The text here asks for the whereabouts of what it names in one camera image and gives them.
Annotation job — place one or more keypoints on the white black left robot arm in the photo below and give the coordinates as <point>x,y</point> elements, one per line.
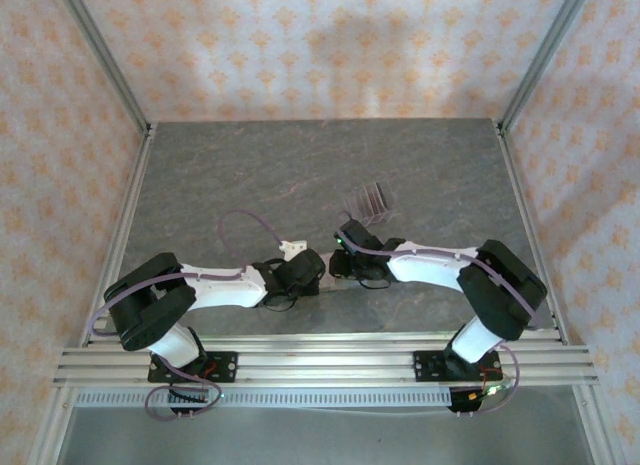
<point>225,290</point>

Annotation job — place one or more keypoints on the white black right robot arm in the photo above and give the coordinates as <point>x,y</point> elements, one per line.
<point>425,275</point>

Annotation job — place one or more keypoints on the clear acrylic card rack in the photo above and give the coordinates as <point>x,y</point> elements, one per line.
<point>367,205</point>

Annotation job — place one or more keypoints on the thin aluminium table edge rail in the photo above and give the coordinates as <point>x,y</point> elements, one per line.
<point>325,337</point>

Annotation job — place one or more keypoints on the wide aluminium frame rail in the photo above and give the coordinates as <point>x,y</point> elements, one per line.
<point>325,365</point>

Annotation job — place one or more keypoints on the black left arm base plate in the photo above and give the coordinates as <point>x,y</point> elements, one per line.
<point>227,367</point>

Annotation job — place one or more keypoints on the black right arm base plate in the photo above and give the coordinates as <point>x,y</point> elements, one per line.
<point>425,367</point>

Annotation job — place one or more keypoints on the aluminium table side rail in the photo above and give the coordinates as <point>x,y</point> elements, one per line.
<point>527,225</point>
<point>120,235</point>

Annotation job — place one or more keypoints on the small black bracket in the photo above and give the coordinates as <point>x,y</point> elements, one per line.
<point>182,413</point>

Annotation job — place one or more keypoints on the large black bracket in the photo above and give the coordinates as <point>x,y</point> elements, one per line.
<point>462,407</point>

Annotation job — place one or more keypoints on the aluminium frame post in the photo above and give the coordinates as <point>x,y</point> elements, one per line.
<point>107,60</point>
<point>541,60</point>

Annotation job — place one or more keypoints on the aluminium frame leg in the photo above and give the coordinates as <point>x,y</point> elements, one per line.
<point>50,430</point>
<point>595,430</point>

